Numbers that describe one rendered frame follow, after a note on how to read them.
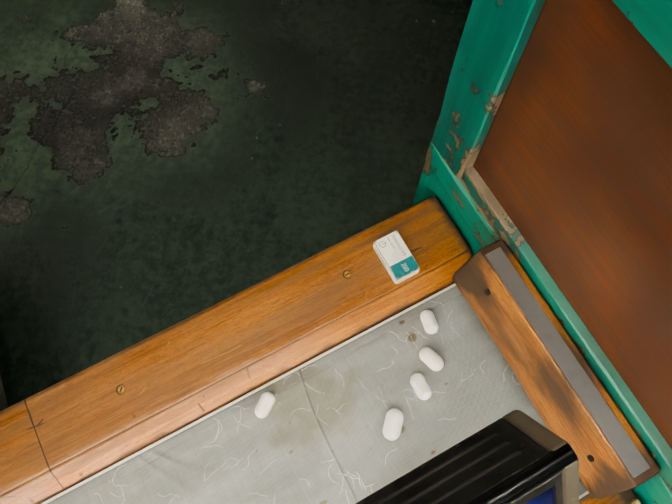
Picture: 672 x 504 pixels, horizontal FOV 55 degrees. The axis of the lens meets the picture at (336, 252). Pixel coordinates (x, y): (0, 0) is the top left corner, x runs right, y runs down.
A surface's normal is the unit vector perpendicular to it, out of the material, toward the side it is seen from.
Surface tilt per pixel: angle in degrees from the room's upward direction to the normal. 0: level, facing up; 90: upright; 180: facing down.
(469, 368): 0
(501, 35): 90
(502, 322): 67
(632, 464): 0
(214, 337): 0
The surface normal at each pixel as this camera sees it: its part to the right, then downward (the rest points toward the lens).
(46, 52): 0.01, -0.37
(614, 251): -0.88, 0.44
